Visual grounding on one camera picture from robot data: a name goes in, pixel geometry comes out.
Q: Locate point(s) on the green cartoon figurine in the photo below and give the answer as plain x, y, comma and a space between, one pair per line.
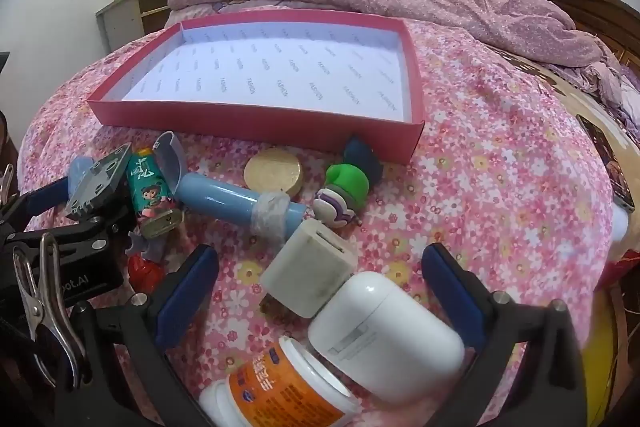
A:
345, 187

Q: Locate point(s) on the grey metal bracket plate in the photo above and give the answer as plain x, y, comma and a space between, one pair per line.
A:
100, 177

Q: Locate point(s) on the red plastic toy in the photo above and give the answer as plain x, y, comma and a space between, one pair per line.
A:
142, 274

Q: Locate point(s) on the smartphone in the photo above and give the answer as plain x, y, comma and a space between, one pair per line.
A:
607, 162

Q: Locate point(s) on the red fabric item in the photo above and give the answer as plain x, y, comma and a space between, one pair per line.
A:
620, 267

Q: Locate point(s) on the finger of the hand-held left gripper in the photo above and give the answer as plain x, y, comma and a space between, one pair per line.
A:
45, 201
107, 219

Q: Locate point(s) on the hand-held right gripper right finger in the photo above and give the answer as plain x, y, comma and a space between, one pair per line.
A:
452, 292

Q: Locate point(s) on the white soft item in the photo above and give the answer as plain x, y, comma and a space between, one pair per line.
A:
620, 219

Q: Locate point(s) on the pink cardboard box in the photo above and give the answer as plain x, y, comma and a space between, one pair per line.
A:
280, 67

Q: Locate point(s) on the pink floral bed sheet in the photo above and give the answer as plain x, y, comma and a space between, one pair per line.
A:
500, 187

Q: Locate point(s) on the white charger plug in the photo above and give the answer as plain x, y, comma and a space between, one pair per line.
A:
310, 267

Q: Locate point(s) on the small silver metal clip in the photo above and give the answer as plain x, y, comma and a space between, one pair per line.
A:
6, 182

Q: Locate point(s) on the orange label pill bottle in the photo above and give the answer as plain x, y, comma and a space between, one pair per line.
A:
280, 387

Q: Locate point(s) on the white earbud case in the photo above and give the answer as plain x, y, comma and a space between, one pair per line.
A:
390, 332

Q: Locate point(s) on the yellow cloth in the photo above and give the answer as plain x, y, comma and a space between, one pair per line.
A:
600, 357

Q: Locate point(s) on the green cartoon lighter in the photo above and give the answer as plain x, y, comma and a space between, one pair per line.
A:
147, 192

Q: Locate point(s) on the blue oval plastic case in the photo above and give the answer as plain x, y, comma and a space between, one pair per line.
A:
79, 169

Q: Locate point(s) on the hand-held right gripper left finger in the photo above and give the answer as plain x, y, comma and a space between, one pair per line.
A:
187, 292

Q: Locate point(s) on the large silver spring clip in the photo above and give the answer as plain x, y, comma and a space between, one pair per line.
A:
42, 302

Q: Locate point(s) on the brown patterned blanket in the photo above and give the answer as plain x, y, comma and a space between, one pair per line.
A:
565, 97

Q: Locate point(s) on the grey-green small shelf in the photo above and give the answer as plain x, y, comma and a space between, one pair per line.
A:
130, 12

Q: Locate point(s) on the dark wooden headboard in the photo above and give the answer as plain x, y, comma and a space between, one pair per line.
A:
585, 12

